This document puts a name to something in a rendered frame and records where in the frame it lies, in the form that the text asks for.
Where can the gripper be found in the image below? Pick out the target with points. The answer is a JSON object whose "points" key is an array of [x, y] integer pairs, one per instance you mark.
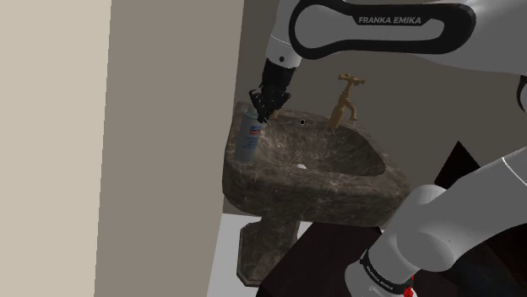
{"points": [[276, 78]]}

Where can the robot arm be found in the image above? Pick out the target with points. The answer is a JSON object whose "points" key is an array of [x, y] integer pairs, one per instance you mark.
{"points": [[453, 222]]}

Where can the grey spray can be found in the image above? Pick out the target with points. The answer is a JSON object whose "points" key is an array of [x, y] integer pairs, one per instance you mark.
{"points": [[247, 140]]}

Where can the brass tap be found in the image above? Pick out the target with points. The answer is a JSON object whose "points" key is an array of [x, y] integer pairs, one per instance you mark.
{"points": [[342, 105]]}

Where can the brown marble pedestal sink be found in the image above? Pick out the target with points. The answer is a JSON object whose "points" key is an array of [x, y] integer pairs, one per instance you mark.
{"points": [[317, 197]]}

